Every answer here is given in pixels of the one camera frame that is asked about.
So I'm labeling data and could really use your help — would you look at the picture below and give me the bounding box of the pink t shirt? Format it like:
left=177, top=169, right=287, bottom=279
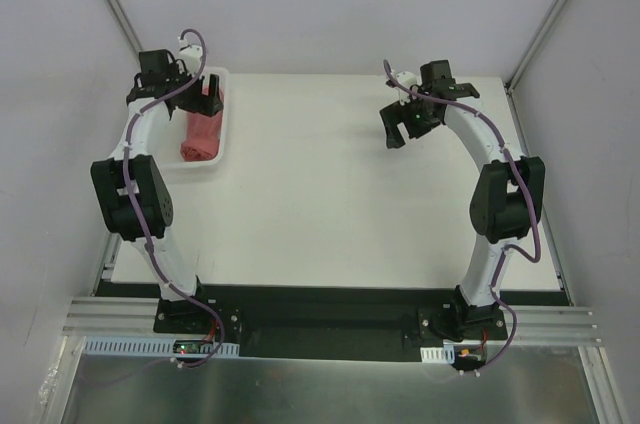
left=180, top=109, right=224, bottom=162

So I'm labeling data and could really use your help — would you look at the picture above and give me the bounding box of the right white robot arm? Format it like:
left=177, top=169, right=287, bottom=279
left=380, top=60, right=546, bottom=342

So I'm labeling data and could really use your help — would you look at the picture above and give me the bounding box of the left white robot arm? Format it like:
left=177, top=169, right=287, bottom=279
left=90, top=42, right=223, bottom=336

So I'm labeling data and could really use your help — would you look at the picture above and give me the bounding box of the white plastic basket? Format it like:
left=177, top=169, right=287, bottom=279
left=155, top=66, right=232, bottom=174

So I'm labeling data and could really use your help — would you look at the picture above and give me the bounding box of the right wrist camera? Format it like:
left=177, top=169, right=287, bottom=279
left=387, top=70, right=418, bottom=105

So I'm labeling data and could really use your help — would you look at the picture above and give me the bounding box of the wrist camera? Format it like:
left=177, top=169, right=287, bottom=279
left=178, top=38, right=206, bottom=75
left=387, top=70, right=418, bottom=105

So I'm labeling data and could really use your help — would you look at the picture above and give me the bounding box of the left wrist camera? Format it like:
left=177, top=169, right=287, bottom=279
left=178, top=38, right=206, bottom=75

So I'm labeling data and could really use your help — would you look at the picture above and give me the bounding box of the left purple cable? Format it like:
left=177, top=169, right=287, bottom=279
left=121, top=28, right=226, bottom=370

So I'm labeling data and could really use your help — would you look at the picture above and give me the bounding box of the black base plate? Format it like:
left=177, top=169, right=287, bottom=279
left=153, top=285, right=507, bottom=362

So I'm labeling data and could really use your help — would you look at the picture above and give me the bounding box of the right white cable duct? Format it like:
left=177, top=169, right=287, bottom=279
left=420, top=345, right=455, bottom=365

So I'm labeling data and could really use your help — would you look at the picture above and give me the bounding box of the white cable duct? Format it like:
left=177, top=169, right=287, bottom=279
left=84, top=337, right=240, bottom=359
left=420, top=345, right=455, bottom=365

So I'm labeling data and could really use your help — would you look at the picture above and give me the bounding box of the aluminium rail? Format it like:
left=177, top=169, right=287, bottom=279
left=61, top=296, right=604, bottom=347

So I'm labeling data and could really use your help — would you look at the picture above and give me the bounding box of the left white cable duct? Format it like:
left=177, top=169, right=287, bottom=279
left=84, top=337, right=240, bottom=359

